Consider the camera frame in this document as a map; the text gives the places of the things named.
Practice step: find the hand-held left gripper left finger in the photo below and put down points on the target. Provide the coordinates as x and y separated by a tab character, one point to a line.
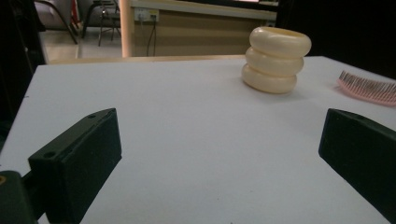
74	165

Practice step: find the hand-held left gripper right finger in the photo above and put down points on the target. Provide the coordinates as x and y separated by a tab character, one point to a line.
361	155

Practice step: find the cream ribbed round holder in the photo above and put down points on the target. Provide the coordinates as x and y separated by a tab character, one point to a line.
274	65

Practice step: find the white table mat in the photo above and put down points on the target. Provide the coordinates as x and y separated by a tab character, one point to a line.
193	124

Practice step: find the beige wooden counter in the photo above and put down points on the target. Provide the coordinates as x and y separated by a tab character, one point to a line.
202	34

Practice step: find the black frame chair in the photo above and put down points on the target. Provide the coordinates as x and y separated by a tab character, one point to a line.
104	18
60	17

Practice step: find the white wall power outlet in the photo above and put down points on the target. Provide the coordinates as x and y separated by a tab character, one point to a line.
146	14

